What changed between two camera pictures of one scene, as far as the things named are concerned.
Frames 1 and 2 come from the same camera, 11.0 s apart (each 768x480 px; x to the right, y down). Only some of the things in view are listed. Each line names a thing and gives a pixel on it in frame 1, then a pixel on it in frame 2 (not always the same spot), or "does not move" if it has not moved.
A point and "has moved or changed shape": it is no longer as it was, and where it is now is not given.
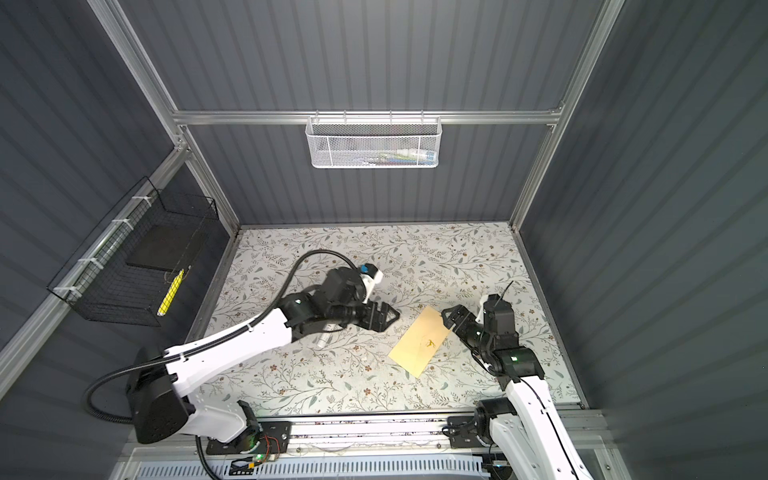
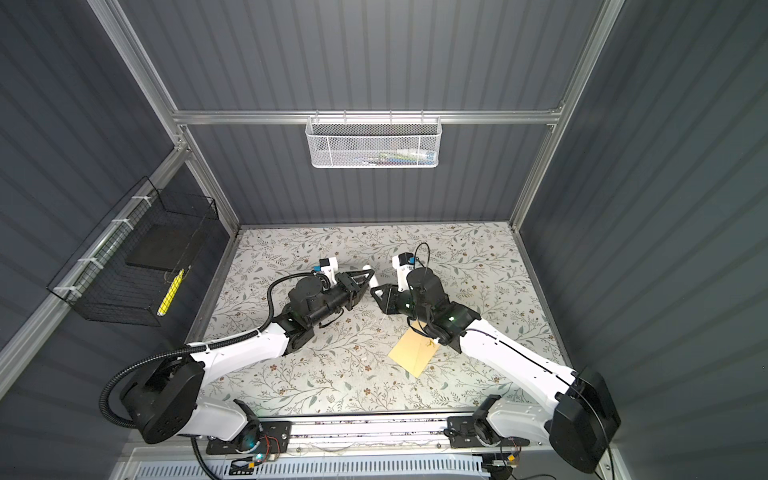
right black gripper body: x=478 y=339 -> x=406 y=305
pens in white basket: x=399 y=156 does not move
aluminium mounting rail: x=329 y=437 does not move
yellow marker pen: x=171 y=294 does not move
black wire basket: x=125 y=270 does not move
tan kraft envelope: x=418 y=348 does not move
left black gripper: x=383 y=322 -> x=348 y=286
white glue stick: x=323 y=339 has moved or changed shape
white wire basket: x=373 y=142 does not move
